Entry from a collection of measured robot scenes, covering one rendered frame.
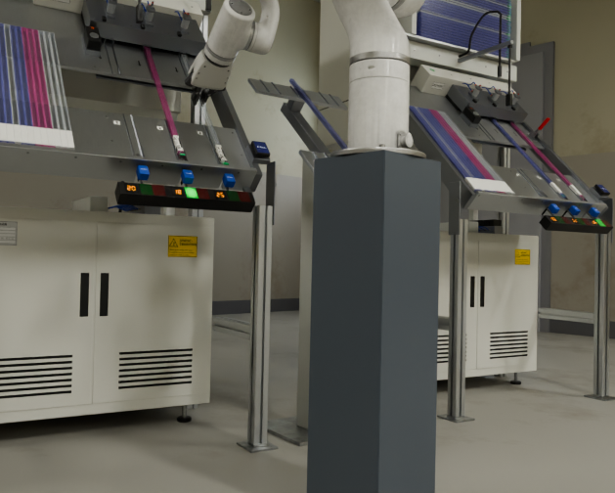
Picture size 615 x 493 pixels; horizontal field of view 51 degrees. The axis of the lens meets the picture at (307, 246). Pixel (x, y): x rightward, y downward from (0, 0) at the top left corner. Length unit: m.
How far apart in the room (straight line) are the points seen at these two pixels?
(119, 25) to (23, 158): 0.61
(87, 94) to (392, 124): 1.26
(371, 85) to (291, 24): 5.39
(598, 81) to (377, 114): 4.02
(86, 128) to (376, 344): 0.89
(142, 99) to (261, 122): 3.89
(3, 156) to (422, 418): 1.03
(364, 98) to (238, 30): 0.53
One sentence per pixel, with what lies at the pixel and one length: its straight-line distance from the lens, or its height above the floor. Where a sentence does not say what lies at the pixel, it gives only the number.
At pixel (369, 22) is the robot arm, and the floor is 0.95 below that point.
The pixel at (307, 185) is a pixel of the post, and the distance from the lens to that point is 1.91.
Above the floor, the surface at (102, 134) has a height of 0.79.
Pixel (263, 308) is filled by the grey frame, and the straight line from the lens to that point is 1.74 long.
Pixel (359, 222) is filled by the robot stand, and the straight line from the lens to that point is 1.20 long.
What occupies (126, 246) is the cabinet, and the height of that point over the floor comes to 0.52.
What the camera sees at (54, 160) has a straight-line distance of 1.57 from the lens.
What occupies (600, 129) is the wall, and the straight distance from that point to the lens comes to 5.13.
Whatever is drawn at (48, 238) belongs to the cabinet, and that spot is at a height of 0.54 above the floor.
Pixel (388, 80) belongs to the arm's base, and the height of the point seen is 0.84.
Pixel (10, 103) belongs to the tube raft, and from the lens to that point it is 1.68.
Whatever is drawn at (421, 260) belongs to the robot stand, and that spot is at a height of 0.50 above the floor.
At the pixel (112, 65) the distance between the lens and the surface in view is 1.94.
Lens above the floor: 0.50
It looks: 1 degrees up
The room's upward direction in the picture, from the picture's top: 1 degrees clockwise
